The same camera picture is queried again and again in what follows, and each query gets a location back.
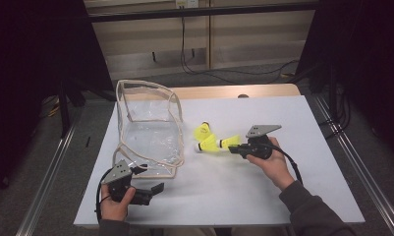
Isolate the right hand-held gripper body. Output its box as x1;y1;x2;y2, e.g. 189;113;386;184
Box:
240;124;283;161

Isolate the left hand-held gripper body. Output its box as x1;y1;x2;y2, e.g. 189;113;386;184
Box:
100;158;153;207

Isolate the yellow shuttlecock white cork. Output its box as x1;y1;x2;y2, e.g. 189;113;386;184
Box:
218;134;242;150
195;133;221;153

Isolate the clear plastic bag beige trim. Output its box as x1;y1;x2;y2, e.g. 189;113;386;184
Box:
111;79;186;180

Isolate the yellow shuttlecock dark cork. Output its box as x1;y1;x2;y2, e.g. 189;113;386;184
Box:
193;121;213;143

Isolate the person's right hand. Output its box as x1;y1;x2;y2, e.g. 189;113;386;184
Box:
246;136;296;192

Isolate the person's left hand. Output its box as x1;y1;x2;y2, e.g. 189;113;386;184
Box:
99;186;138;222

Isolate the white table cover sheet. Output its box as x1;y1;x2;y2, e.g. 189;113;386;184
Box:
73;94;366;228

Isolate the black metal stand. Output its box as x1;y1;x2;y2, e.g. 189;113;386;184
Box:
58;78;85;139

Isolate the black curtain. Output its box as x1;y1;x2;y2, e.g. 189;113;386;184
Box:
0;0;115;205
296;0;394;161

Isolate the black horizontal bar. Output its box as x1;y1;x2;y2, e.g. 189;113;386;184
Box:
85;1;320;24

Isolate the left hand-held gripper black cable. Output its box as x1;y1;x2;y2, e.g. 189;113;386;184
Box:
95;168;115;224

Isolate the hand-held gripper black cable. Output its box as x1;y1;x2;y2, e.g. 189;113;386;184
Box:
269;142;305;186
95;168;115;224

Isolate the right hand-held gripper black cable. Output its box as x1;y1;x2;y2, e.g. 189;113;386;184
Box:
269;142;305;186

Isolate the metal floor rail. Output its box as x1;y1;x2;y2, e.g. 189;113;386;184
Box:
313;94;394;236
15;124;78;236

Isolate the bundle of black cables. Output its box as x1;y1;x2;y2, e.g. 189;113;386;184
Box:
318;82;352;141

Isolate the black floor cable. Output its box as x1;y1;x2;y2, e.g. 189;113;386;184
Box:
179;16;301;85

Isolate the white wall socket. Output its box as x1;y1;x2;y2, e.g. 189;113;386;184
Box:
175;0;199;9

